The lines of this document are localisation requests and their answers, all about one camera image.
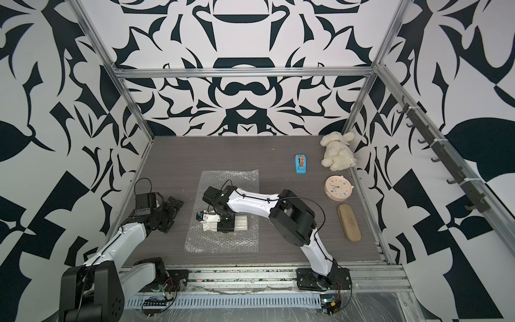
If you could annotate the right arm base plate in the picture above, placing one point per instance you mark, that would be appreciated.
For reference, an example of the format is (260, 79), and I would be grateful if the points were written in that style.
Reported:
(307, 280)

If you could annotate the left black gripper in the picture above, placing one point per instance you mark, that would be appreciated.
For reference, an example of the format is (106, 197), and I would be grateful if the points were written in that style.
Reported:
(174, 210)

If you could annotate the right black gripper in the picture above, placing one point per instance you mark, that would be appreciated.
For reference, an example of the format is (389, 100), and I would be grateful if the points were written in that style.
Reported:
(223, 226)

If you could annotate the left black electronics board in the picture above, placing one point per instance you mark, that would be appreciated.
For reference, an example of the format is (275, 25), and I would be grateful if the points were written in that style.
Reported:
(153, 306)

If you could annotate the black electronics board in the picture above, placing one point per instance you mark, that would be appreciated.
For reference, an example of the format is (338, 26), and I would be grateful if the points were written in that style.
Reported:
(330, 303)
(153, 306)

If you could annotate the right black electronics board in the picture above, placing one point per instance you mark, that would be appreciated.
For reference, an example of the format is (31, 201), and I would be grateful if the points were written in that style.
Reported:
(330, 303)

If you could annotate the pink round alarm clock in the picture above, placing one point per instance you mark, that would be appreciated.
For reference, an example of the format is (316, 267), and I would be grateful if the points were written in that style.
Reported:
(338, 188)

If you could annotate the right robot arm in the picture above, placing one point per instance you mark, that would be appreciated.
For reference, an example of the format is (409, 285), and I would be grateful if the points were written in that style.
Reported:
(293, 219)

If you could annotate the white perforated cable duct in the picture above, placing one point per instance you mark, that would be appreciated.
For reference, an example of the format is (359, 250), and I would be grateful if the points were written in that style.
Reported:
(309, 301)

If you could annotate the clear bubble wrap sheet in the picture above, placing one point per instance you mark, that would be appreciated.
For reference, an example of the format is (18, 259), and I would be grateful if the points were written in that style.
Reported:
(200, 242)

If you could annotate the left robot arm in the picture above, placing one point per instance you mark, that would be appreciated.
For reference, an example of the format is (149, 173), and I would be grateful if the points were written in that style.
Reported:
(96, 291)

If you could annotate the blue tape dispenser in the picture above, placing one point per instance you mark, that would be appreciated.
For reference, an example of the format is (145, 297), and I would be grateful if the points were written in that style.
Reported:
(300, 164)

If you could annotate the black wall hook rail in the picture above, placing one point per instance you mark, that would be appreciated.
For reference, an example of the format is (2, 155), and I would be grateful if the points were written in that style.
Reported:
(447, 156)

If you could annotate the cream plush teddy bear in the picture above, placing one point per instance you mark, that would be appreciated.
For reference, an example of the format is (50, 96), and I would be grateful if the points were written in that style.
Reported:
(338, 155)

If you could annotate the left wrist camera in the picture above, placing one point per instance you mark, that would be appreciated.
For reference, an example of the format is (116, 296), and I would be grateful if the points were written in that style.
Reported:
(145, 204)

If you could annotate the tan oval case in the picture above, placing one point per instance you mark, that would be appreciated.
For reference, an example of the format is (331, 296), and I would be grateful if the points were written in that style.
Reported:
(349, 223)

